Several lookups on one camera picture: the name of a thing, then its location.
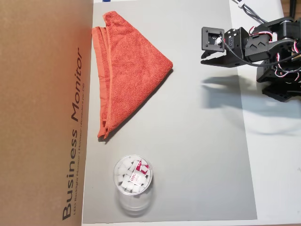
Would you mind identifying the grey table mat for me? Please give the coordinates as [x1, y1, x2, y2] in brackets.
[81, 0, 258, 224]

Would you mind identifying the black power cable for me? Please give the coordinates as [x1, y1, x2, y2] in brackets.
[231, 0, 269, 24]

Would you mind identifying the clear plastic jar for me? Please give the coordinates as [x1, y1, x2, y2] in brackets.
[112, 154, 156, 216]

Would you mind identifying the orange terry towel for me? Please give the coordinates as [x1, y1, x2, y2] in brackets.
[91, 11, 174, 140]

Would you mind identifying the deli labelled white eraser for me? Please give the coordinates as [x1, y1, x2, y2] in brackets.
[127, 171, 144, 186]

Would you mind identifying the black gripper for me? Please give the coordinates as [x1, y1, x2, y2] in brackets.
[200, 27, 247, 68]

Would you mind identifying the black camera cable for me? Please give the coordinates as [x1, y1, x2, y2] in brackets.
[221, 0, 301, 68]

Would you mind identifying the black square wrist camera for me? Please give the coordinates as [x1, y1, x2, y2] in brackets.
[201, 26, 225, 52]

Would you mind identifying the red white eraser wrapper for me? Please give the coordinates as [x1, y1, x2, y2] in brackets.
[134, 159, 151, 176]

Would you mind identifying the brown Business Monitor cardboard box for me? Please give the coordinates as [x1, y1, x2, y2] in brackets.
[0, 0, 95, 226]

